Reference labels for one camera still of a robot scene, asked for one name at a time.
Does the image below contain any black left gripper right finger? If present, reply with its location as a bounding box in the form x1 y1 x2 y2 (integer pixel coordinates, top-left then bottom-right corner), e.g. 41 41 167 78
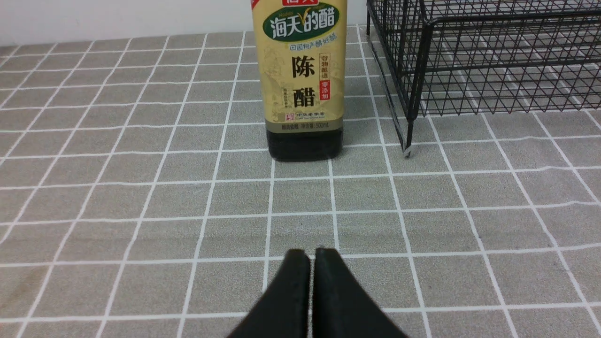
313 248 407 338

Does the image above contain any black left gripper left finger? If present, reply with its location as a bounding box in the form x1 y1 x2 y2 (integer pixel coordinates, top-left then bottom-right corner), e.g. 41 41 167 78
228 249 311 338

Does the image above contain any dark vinegar bottle yellow label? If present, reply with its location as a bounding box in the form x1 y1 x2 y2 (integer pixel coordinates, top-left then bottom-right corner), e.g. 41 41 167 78
251 0 347 162

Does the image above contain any black wire mesh shelf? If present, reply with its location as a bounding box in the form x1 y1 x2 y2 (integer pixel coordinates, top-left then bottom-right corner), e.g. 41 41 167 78
366 0 601 158

